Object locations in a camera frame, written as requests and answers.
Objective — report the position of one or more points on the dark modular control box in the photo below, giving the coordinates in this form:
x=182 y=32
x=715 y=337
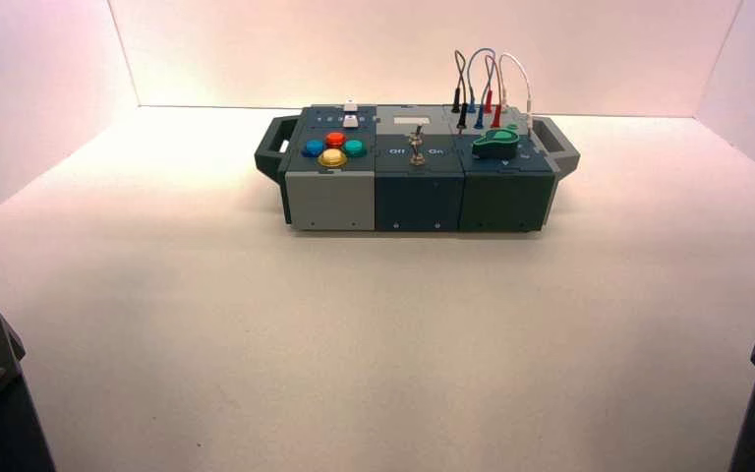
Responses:
x=416 y=195

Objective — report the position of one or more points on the red round push button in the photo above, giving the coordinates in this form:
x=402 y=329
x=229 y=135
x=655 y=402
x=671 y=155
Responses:
x=335 y=139

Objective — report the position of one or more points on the blue round push button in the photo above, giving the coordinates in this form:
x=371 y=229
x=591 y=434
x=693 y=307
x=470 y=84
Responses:
x=313 y=148

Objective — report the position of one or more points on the metal toggle switch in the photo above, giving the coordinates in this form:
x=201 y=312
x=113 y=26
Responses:
x=418 y=148

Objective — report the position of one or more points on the white label plate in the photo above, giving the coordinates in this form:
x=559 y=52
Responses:
x=414 y=121

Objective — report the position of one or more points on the green round push button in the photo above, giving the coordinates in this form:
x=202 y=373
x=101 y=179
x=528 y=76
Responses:
x=354 y=148

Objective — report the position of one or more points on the yellow round push button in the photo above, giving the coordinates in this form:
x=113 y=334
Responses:
x=332 y=158

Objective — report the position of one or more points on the white slider knob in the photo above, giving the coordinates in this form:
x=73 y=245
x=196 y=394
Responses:
x=350 y=105
x=350 y=121

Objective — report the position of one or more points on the green rotary knob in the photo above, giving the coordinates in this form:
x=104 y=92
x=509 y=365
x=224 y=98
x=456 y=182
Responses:
x=496 y=143

